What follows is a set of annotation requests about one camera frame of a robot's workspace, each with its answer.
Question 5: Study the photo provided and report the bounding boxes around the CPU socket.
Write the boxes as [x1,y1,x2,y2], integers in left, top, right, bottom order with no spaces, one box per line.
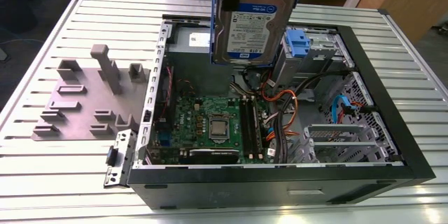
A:
[206,113,235,145]

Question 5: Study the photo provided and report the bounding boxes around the silver CPU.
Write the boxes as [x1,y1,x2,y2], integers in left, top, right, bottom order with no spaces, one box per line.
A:
[210,121,231,138]

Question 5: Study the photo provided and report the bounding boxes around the metal disk bay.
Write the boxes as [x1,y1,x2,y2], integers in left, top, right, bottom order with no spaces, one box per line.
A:
[303,123,390,164]

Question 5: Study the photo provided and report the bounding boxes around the green motherboard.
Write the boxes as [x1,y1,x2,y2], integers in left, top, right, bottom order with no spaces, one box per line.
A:
[149,95,278,164]

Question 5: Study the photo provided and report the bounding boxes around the hard disk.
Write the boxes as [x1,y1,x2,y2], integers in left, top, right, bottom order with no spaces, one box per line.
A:
[209,0,306,67]

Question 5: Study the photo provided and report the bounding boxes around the blue data wire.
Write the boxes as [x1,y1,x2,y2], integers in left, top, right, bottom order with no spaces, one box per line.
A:
[331,94,353,125]

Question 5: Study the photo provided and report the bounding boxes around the grey parts rack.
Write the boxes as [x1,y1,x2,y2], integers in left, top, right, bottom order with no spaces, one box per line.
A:
[31,44,154,141]

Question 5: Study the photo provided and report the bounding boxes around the metal expansion slot retainer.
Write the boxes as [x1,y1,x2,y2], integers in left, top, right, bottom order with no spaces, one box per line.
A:
[105,129,138,188]

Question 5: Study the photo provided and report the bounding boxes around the black RAM slot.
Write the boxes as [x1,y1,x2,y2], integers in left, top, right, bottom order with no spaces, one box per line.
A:
[250,97,265,158]
[241,97,254,159]

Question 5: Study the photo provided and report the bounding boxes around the grey power supply unit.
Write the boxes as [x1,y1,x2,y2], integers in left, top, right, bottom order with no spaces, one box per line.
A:
[167,26,237,96]

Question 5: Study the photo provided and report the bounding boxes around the metal drive cage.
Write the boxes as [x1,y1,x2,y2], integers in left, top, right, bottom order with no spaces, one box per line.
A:
[273,26,355,95]

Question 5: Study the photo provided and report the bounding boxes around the black chair base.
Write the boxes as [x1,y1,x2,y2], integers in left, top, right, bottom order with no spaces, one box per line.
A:
[433,18,448,36]

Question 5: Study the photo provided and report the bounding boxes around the black open PC case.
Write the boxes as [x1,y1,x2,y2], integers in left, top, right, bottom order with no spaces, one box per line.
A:
[126,13,438,210]

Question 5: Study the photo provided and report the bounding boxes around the orange disk power wire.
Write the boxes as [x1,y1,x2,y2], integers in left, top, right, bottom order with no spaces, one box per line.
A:
[350,101,378,113]

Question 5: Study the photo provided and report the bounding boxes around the black graphics card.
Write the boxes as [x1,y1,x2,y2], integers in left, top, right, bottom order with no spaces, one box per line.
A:
[178,147,243,166]

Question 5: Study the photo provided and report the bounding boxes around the orange power wire bundle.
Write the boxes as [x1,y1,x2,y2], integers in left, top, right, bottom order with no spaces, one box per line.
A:
[262,89,302,142]

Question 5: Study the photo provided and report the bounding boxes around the blue drive cage latch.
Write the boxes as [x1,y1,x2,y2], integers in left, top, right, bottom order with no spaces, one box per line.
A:
[285,29,313,58]

